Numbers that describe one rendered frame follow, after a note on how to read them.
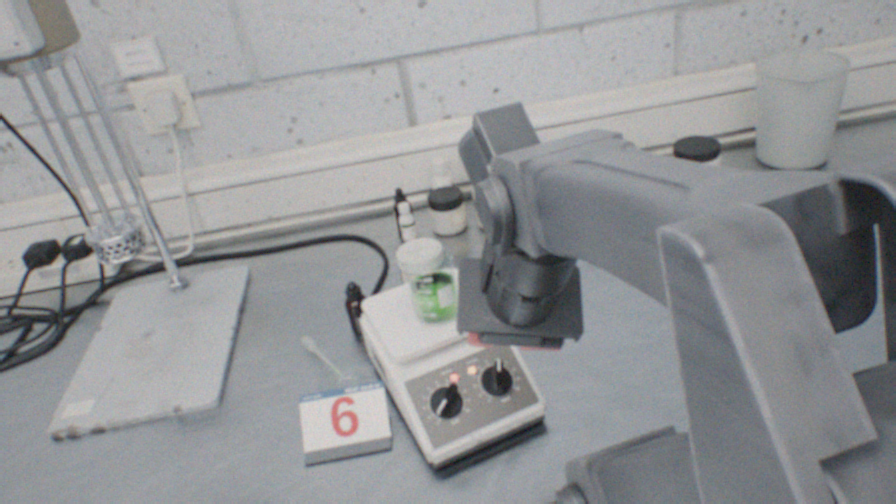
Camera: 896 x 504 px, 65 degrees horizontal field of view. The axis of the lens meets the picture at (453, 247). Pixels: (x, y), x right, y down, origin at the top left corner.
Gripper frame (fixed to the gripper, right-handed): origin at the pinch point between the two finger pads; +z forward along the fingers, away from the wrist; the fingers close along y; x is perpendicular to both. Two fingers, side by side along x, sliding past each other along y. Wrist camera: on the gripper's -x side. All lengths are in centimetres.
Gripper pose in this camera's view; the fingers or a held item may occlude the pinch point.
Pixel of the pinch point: (504, 338)
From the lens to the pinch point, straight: 66.0
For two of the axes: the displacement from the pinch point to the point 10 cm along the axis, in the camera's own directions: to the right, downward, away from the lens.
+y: -10.0, -0.7, -0.5
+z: -0.8, 4.9, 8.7
